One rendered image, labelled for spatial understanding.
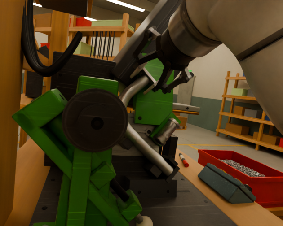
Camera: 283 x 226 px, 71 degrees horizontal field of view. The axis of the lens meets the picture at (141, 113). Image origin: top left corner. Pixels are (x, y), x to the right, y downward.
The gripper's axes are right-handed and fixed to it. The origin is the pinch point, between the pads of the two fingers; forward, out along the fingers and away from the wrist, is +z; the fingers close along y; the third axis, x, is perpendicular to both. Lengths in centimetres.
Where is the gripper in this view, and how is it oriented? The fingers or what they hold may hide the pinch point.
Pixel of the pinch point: (144, 79)
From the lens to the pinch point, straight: 53.8
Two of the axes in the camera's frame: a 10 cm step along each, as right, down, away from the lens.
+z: -3.6, 2.1, 9.1
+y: -6.4, -7.6, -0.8
